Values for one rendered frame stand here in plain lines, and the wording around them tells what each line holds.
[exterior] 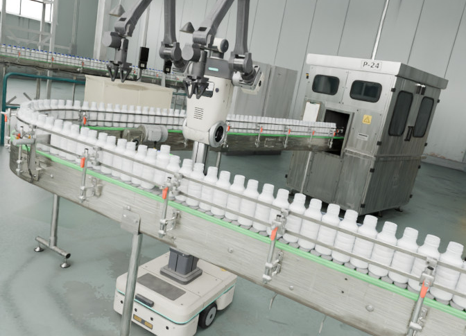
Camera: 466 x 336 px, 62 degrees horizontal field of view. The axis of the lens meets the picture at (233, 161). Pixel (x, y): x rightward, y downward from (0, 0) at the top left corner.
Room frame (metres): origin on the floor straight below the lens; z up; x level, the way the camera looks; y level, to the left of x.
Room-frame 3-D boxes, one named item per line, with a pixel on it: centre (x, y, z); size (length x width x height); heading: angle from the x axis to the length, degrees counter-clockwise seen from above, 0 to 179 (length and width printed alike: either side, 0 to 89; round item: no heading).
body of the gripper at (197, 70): (1.67, 0.21, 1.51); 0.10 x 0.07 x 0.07; 152
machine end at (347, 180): (5.55, -1.76, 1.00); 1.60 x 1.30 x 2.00; 135
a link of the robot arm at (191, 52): (1.63, 0.23, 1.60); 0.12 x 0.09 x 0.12; 154
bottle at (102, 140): (1.70, 0.60, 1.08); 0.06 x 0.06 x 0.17
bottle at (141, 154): (1.59, 0.39, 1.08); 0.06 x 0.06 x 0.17
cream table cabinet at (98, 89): (5.67, 1.67, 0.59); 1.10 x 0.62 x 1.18; 135
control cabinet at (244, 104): (7.85, 0.04, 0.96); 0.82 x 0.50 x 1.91; 135
